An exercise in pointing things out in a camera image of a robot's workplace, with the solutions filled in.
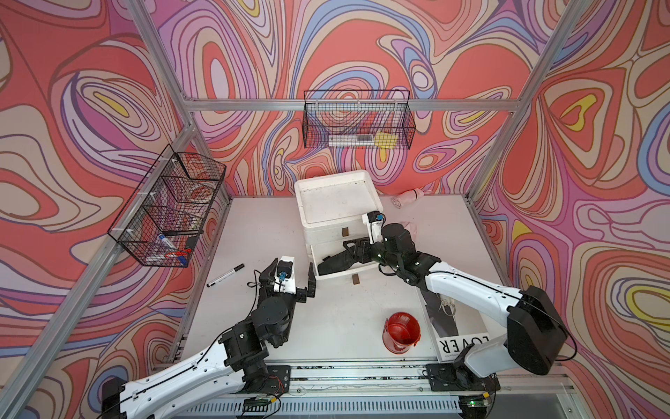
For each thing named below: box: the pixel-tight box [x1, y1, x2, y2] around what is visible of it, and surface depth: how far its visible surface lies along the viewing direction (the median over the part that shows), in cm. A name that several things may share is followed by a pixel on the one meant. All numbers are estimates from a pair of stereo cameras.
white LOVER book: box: [416, 284, 496, 363], surface depth 80 cm
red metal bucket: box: [382, 311, 422, 356], surface depth 76 cm
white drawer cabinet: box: [293, 169, 384, 270], surface depth 89 cm
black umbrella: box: [317, 250, 356, 276], surface depth 83 cm
